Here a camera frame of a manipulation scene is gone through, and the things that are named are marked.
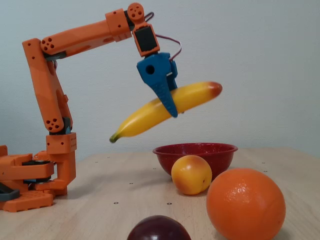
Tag red speckled bowl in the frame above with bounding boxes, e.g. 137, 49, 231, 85
152, 142, 239, 182

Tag dark grey base clamp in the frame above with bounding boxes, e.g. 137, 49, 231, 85
0, 182, 21, 202

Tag orange robot base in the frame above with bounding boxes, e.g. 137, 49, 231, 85
0, 144, 55, 213

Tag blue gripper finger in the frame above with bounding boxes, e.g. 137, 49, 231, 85
146, 76, 179, 119
167, 72, 179, 92

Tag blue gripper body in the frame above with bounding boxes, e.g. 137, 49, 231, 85
136, 51, 179, 87

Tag orange plastic orange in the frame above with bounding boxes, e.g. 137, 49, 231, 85
206, 167, 287, 240

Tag dark purple plastic plum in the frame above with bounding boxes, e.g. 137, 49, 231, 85
126, 214, 192, 240

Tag yellow-orange plastic peach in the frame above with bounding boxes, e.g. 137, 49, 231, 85
171, 154, 213, 196

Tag yellow plastic banana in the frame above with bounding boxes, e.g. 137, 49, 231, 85
109, 81, 223, 144

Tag red white black servo cable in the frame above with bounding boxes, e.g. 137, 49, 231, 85
143, 11, 182, 62

